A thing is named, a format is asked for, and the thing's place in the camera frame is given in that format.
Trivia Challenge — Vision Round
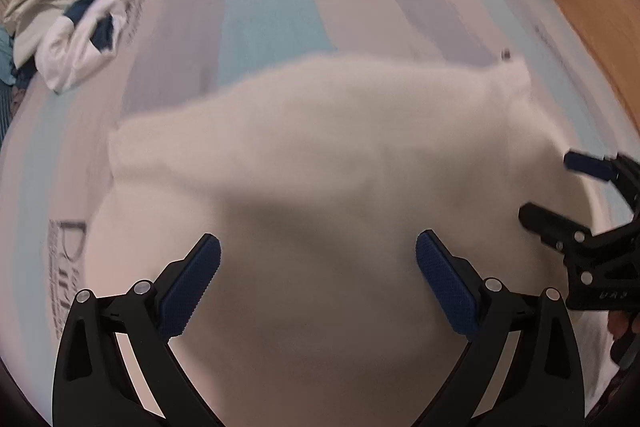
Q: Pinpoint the dark patterned cloth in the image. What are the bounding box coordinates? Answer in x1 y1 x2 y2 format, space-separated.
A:
10 66 37 108

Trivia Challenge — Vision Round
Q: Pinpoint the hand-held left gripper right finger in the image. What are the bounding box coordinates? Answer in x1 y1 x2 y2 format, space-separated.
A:
416 229 586 427

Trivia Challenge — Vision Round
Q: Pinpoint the light blue cloth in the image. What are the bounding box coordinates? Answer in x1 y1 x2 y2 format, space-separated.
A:
0 27 19 86

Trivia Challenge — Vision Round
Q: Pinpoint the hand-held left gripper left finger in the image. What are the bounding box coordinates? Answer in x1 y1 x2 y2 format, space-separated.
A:
52 233 222 427

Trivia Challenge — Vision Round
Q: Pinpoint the beige and black jacket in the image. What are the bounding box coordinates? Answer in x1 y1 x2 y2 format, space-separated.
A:
92 51 617 427

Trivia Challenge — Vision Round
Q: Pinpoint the person's right hand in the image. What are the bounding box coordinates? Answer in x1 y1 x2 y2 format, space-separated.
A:
607 309 640 365

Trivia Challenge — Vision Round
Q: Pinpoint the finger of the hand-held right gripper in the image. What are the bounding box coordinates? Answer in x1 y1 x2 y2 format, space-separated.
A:
563 150 640 214
518 203 595 254

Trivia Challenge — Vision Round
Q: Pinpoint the white and blue jacket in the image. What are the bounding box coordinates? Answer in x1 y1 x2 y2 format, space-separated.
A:
36 0 152 94

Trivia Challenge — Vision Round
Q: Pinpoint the striped bed sheet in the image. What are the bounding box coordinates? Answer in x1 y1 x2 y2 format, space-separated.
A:
0 0 640 413

